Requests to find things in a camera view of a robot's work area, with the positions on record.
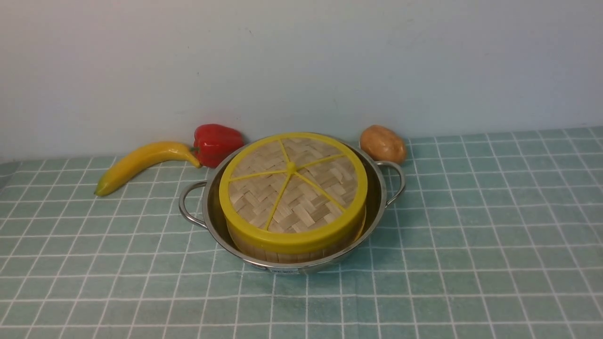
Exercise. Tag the brown potato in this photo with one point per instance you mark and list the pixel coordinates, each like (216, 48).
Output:
(382, 144)

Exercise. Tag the stainless steel pot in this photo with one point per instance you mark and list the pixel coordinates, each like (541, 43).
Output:
(214, 220)

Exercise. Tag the yellow banana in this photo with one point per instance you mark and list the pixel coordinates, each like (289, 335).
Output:
(139, 160)

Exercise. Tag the red bell pepper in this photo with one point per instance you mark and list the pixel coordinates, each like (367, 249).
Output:
(213, 143)

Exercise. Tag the yellow rimmed bamboo steamer basket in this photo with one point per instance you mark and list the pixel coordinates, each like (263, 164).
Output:
(298, 253)

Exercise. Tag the green checkered tablecloth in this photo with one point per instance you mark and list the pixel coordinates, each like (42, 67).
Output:
(498, 236)

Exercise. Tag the woven bamboo steamer lid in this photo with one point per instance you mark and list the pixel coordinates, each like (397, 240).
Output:
(293, 188)

